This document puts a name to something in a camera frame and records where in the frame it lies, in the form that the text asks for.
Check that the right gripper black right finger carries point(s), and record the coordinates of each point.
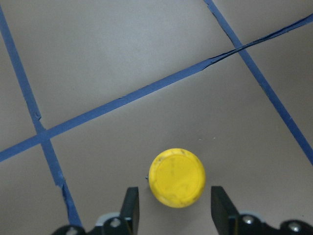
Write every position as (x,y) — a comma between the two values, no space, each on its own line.
(224,213)

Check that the yellow push button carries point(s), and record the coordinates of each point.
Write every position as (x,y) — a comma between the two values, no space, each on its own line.
(176,178)

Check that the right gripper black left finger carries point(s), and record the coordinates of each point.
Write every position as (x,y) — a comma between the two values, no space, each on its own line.
(129,212)

